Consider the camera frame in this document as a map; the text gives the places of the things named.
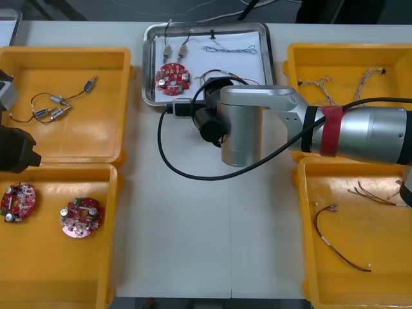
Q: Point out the steel tray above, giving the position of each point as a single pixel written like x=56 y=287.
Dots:
x=148 y=64
x=6 y=32

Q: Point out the white sheet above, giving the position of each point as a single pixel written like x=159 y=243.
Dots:
x=231 y=62

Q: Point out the yellow-orange plastic bin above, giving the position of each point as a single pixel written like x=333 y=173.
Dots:
x=341 y=58
x=354 y=289
x=96 y=135
x=48 y=273

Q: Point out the white label metal solenoid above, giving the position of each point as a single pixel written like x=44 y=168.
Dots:
x=56 y=99

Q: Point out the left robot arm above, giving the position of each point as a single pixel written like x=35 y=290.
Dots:
x=8 y=95

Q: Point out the round red circuit board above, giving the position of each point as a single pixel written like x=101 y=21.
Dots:
x=82 y=219
x=17 y=202
x=170 y=72

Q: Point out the blue label metal solenoid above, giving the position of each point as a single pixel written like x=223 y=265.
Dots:
x=42 y=113
x=88 y=84
x=59 y=113

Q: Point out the black pole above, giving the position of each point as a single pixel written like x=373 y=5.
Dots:
x=248 y=9

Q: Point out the black furniture base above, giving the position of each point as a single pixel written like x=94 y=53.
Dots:
x=338 y=9

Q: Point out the black furniture leg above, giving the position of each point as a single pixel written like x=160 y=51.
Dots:
x=64 y=9

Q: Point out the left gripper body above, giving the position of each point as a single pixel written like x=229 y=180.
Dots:
x=16 y=151

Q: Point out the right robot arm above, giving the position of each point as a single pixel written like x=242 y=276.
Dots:
x=354 y=135

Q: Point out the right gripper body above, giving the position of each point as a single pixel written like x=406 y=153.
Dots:
x=213 y=93

